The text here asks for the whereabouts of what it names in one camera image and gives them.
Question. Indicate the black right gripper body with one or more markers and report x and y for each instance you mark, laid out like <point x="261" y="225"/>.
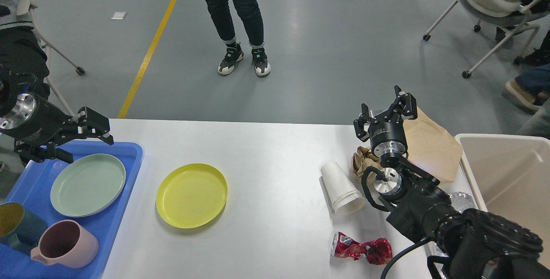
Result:
<point x="387" y="138"/>

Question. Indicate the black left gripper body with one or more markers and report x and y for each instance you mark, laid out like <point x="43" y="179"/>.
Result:
<point x="33" y="119"/>

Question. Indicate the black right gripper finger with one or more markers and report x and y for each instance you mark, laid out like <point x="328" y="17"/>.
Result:
<point x="364" y="118"/>
<point x="404" y="107"/>

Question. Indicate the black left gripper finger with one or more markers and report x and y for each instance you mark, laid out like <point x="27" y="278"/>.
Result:
<point x="28" y="152"/>
<point x="88" y="124"/>

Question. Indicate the pink mug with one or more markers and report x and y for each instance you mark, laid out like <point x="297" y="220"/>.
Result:
<point x="66" y="243"/>

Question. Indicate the yellow plastic plate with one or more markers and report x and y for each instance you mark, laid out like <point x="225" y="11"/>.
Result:
<point x="191" y="196"/>

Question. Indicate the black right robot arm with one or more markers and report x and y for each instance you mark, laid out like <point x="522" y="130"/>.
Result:
<point x="476" y="244"/>

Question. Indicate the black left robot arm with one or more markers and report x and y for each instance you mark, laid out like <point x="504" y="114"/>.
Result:
<point x="13" y="84"/>

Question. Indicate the crumpled brown paper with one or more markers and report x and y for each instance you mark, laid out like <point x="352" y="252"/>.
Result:
<point x="361" y="159"/>

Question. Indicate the brown paper bag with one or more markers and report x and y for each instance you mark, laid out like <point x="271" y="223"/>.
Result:
<point x="432" y="148"/>

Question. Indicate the pale green plate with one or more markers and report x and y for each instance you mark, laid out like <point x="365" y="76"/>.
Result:
<point x="88" y="186"/>

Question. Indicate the white paper cup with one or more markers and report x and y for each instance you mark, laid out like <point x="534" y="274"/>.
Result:
<point x="345" y="198"/>

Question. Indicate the teal mug yellow inside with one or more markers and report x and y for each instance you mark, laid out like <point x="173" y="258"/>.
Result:
<point x="20" y="229"/>

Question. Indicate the white paper scrap on floor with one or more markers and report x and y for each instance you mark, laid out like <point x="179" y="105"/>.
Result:
<point x="119" y="15"/>

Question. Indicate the crushed red can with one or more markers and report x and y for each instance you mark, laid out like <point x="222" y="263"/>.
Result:
<point x="376" y="252"/>

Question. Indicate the beige plastic bin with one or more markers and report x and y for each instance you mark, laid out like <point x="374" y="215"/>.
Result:
<point x="510" y="176"/>

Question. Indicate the person in faded jeans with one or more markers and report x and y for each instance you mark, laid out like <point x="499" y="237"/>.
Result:
<point x="531" y="90"/>

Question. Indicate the white office chair right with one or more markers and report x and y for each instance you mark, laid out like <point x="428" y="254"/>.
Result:
<point x="511" y="16"/>

